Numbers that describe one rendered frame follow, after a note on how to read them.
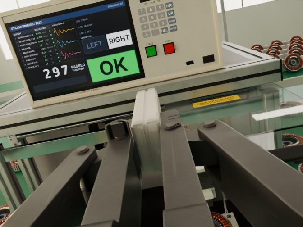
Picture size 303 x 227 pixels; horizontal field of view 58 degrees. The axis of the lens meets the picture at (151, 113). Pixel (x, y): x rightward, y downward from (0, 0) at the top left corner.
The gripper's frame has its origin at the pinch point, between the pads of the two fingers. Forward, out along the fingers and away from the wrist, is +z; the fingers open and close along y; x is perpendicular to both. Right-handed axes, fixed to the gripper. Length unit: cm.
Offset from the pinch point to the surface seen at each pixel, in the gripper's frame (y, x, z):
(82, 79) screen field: -15.7, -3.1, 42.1
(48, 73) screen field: -22.5, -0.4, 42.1
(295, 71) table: 81, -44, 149
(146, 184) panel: -10, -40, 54
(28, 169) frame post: -39, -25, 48
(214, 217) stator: 6.3, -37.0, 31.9
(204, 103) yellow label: 8.4, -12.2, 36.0
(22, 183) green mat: -61, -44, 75
